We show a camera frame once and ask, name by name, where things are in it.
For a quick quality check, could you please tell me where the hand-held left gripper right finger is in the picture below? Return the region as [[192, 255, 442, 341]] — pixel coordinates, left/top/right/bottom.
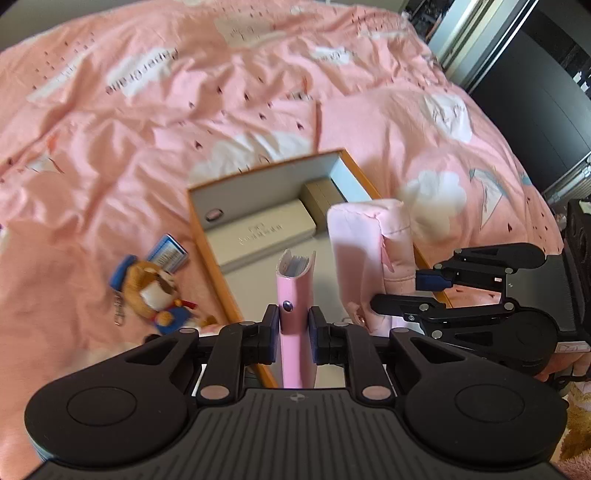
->
[[308, 306, 457, 403]]

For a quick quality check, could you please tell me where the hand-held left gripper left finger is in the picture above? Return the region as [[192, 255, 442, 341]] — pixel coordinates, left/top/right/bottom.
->
[[137, 305, 282, 402]]

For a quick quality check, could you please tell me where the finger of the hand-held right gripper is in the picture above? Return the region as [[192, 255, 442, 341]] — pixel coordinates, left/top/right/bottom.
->
[[414, 243, 546, 293], [372, 294, 519, 325]]

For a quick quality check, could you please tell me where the pink card holder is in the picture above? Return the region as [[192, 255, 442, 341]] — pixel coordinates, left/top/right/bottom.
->
[[276, 249, 319, 389]]

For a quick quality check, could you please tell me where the pink fabric pouch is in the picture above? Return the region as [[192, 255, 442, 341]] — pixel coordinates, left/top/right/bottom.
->
[[326, 198, 432, 335]]

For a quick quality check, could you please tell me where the brown plush toy keychain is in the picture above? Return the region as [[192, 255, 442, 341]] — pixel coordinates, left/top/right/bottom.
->
[[109, 255, 218, 335]]

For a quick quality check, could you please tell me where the orange storage box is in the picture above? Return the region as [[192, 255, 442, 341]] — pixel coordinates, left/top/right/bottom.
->
[[187, 148, 453, 388]]

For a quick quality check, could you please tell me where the long white box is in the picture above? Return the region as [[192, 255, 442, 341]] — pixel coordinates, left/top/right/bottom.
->
[[204, 198, 318, 272]]

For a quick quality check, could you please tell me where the fluffy brown patterned blanket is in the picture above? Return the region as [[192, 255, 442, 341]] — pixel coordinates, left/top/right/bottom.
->
[[551, 378, 591, 480]]

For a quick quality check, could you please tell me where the small blue box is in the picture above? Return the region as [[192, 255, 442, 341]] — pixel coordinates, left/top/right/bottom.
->
[[147, 234, 189, 273]]

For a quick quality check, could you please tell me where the small beige box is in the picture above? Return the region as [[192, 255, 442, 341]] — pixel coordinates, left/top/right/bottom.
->
[[302, 178, 346, 224]]

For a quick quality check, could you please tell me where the dark wardrobe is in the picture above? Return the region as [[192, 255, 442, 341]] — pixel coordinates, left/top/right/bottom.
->
[[427, 0, 591, 201]]

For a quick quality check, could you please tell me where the pink printed bedsheet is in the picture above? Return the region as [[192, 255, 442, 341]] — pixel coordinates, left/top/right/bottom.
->
[[0, 0, 568, 472]]

